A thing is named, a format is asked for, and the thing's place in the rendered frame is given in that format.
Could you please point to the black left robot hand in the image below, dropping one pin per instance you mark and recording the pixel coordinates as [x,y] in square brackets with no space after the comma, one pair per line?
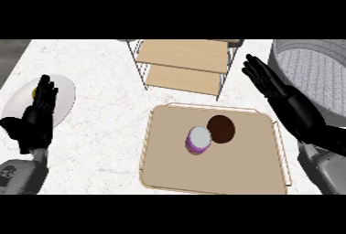
[38,122]

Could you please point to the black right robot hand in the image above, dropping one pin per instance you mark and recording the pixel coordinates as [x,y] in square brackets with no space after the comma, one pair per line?
[288,103]

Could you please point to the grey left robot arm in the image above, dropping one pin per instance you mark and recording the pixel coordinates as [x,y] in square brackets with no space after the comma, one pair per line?
[22,173]

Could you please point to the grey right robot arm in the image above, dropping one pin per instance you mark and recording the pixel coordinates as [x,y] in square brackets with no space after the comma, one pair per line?
[322,170]

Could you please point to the dark brown chocolate cupcake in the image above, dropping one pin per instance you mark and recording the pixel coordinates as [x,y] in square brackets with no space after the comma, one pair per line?
[220,129]

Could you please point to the purple cupcake white frosting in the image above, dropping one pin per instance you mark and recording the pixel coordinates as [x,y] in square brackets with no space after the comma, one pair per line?
[198,139]

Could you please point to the beige wooden tray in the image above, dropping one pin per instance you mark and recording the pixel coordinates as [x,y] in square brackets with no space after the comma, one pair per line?
[211,164]

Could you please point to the white round plate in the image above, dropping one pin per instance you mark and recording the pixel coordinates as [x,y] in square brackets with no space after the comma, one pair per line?
[62,97]

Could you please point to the yellow fruit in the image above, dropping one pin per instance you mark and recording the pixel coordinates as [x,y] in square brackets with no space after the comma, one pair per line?
[34,92]

